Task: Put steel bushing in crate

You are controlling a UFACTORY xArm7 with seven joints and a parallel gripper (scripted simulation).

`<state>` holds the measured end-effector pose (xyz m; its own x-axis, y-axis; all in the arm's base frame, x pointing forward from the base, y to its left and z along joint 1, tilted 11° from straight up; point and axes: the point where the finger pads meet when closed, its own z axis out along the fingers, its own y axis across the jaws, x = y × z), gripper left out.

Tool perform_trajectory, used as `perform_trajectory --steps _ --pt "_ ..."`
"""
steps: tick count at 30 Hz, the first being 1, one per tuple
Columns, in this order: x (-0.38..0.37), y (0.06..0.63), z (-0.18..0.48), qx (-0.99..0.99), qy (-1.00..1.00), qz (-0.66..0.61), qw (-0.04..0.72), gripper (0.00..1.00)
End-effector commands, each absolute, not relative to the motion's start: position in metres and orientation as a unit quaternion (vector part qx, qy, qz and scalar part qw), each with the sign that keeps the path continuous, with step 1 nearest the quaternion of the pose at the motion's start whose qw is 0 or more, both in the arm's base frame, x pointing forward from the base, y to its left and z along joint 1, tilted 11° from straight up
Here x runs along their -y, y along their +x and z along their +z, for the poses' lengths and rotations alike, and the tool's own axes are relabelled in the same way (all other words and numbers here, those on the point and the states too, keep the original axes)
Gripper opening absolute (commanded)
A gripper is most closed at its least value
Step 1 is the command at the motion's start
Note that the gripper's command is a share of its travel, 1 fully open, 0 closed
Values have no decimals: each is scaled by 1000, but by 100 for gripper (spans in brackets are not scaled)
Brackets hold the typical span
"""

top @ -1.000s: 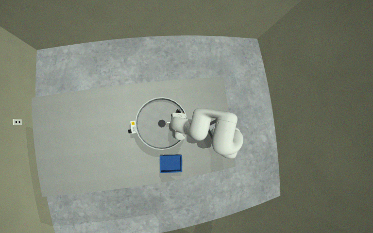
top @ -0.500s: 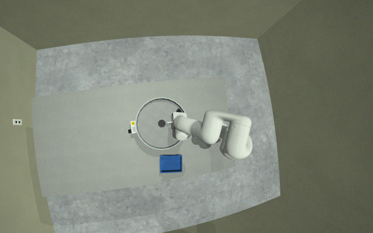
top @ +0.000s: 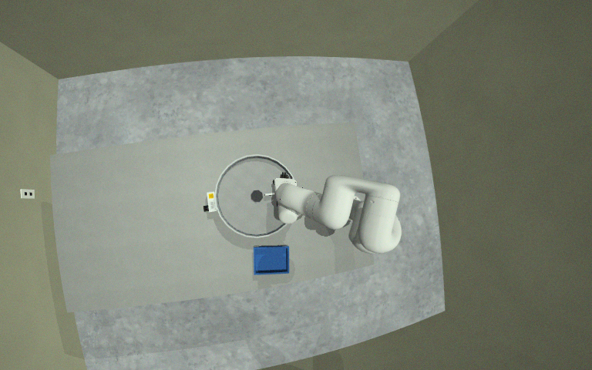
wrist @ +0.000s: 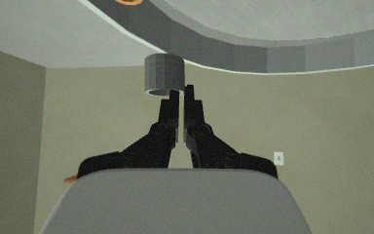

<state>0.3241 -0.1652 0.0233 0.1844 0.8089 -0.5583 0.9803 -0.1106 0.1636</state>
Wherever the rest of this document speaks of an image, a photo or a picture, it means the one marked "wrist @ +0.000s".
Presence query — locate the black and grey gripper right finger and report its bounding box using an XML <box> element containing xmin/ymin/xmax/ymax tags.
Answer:
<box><xmin>183</xmin><ymin>85</ymin><xmax>278</xmax><ymax>178</ymax></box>

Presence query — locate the grey metal bushing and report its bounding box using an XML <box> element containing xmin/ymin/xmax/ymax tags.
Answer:
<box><xmin>144</xmin><ymin>53</ymin><xmax>185</xmax><ymax>97</ymax></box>

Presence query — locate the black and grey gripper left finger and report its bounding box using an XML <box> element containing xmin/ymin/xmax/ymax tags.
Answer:
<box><xmin>77</xmin><ymin>90</ymin><xmax>179</xmax><ymax>178</ymax></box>

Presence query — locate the bronze bushing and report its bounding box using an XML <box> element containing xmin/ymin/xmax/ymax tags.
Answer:
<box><xmin>115</xmin><ymin>0</ymin><xmax>143</xmax><ymax>5</ymax></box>

